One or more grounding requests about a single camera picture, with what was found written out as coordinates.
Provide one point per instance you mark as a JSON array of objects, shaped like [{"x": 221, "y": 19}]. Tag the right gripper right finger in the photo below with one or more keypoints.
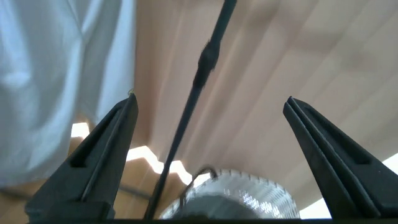
[{"x": 348, "y": 174}]

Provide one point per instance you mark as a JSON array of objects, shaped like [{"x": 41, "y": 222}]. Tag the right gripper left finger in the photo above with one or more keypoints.
[{"x": 87, "y": 180}]

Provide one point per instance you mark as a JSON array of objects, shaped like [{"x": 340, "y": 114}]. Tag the pale grey shorts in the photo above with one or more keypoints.
[{"x": 46, "y": 77}]

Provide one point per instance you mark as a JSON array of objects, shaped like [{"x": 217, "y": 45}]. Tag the white laundry basket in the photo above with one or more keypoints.
[{"x": 242, "y": 193}]

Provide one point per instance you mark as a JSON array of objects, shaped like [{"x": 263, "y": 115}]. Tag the black clothes rack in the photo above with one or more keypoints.
[{"x": 206, "y": 62}]

